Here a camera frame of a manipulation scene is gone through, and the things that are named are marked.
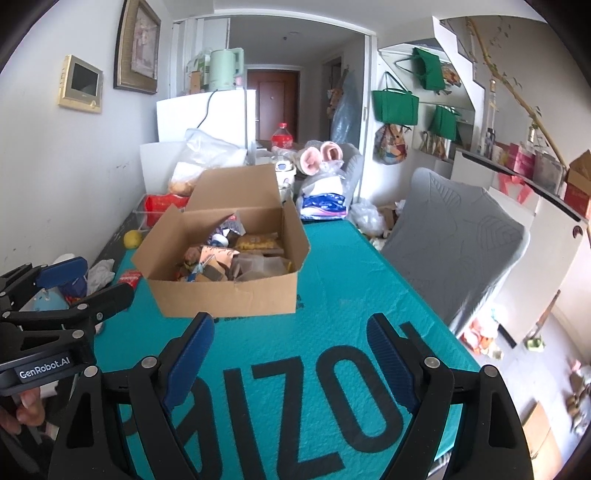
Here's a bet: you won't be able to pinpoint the red ribbon bow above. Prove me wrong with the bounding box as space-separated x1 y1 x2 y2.
496 174 539 206

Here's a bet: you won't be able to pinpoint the red gift box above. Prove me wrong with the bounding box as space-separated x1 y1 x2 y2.
564 182 591 213

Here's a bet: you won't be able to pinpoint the tall glass bottle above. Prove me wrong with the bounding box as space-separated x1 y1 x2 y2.
485 78 499 148

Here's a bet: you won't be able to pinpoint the silver grey bag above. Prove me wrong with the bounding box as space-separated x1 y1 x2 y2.
534 150 566 195

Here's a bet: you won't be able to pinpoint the hanging clear plastic wrap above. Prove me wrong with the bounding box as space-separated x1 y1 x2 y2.
331 69 361 146

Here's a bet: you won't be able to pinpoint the small open cardboard box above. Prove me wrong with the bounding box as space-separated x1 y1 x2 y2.
567 150 591 188

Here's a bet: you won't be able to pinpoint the pale green kettle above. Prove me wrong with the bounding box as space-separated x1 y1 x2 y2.
210 47 245 92

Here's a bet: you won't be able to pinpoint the brown door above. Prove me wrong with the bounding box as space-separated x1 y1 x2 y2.
256 69 298 141

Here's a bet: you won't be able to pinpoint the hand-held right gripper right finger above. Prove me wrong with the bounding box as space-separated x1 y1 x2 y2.
366 313 532 480

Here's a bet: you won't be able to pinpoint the grey pink plush toy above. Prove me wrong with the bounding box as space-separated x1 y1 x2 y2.
295 141 345 175

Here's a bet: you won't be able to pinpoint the white fridge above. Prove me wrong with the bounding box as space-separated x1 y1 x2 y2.
156 89 257 153

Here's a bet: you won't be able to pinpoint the wall intercom panel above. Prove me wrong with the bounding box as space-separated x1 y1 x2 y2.
58 54 103 114

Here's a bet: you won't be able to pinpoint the pink gift boxes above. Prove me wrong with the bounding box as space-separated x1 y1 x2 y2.
508 143 536 175

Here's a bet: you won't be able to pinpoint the red plastic bag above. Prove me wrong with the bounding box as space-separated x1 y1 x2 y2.
144 194 190 214

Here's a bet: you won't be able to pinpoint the bamboo branch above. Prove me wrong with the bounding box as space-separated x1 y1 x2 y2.
466 18 568 164

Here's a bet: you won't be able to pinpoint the clear bag with buns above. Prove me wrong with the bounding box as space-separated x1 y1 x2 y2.
167 128 247 195

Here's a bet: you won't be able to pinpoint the white foam board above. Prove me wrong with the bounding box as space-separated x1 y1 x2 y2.
139 141 188 197

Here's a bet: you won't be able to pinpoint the person's left hand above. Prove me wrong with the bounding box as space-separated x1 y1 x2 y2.
0 388 47 437

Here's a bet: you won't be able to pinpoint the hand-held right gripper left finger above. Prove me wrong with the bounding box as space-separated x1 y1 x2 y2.
48 312 216 480

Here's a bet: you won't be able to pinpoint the white crumpled cloth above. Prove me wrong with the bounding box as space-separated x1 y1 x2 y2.
87 258 116 292

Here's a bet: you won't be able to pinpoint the white cabinet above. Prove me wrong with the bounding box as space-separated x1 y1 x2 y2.
450 148 591 344

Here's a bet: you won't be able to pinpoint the flat cardboard sheet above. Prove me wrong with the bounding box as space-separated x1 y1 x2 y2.
522 401 564 474

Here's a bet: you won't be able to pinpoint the framed wall picture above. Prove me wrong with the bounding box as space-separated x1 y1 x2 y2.
114 0 162 95

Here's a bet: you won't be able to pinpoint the blue white tissue pack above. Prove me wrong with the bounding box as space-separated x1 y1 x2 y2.
301 193 349 220

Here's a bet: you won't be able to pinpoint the teal tablecloth black letters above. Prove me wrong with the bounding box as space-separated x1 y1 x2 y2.
95 219 481 480

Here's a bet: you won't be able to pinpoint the red cola bottle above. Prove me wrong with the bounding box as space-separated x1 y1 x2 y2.
271 122 294 149

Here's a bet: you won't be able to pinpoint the large green tote bag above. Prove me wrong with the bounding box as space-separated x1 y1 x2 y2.
372 74 419 126

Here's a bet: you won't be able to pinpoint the orange white plastic bag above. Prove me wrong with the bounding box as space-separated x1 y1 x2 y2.
459 309 504 356

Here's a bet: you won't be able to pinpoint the patterned tote bag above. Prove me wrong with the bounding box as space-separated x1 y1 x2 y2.
374 124 409 165

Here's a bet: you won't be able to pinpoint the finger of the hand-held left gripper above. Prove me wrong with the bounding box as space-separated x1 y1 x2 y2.
0 257 88 315
2 282 136 342

